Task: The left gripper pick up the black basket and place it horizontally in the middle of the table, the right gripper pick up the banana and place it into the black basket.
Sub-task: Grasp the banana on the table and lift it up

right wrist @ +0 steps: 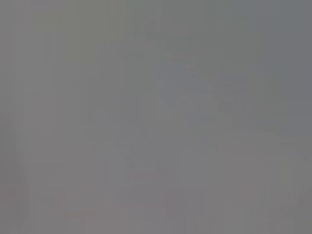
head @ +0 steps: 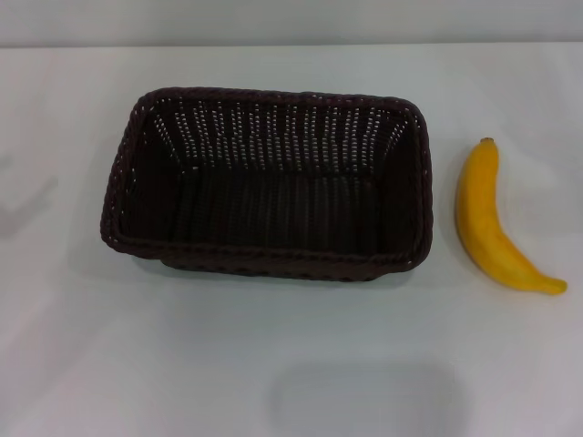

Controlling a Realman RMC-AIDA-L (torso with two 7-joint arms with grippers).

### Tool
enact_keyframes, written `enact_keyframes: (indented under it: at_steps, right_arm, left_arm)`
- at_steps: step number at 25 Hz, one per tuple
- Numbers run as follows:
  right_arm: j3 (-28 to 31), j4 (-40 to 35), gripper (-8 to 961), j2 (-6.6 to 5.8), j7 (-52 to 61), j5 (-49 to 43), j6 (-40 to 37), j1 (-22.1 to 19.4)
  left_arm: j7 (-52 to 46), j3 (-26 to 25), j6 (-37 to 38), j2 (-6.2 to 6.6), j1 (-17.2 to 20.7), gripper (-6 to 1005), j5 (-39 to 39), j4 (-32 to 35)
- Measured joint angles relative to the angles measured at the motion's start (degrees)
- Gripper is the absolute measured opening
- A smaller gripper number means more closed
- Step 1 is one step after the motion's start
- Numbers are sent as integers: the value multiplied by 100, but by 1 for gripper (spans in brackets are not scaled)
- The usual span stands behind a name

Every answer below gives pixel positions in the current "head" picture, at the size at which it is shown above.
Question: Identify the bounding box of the yellow banana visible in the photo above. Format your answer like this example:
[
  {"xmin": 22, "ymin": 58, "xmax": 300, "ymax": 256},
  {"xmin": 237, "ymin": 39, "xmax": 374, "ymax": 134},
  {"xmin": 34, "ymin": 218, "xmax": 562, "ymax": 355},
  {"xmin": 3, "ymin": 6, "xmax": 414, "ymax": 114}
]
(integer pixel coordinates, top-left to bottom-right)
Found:
[{"xmin": 455, "ymin": 137, "xmax": 569, "ymax": 297}]

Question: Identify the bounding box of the dark brown woven basket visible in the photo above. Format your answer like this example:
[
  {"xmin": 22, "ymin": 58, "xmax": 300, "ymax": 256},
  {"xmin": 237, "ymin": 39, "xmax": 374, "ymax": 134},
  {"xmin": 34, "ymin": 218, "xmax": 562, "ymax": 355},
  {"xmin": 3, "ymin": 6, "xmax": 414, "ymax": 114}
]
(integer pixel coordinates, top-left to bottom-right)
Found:
[{"xmin": 98, "ymin": 86, "xmax": 435, "ymax": 283}]

